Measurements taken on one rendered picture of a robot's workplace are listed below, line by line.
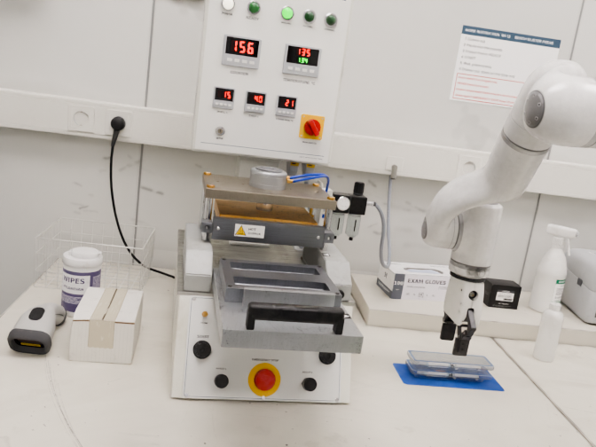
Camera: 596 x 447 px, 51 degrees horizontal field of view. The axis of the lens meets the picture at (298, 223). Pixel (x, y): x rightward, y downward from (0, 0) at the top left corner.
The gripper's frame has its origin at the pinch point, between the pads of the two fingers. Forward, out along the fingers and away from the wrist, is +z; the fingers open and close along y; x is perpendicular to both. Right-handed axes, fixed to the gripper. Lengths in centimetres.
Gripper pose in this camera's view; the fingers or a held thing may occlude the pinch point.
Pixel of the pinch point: (453, 341)
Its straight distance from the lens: 143.9
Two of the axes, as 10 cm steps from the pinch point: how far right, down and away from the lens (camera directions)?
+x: -9.8, -1.1, -1.4
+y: -1.1, -2.4, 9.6
